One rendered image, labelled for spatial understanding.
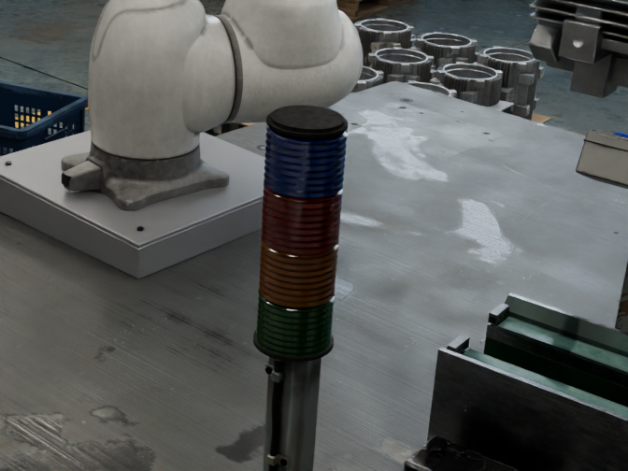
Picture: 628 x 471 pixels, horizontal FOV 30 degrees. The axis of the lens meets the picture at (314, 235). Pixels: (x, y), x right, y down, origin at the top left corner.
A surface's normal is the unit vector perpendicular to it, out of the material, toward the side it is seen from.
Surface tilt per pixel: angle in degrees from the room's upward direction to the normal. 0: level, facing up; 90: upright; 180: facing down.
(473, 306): 0
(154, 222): 2
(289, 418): 90
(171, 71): 89
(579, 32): 91
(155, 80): 89
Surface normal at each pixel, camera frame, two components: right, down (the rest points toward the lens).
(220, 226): 0.76, 0.31
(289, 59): 0.36, 0.40
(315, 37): 0.55, 0.39
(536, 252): 0.06, -0.91
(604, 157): -0.50, -0.08
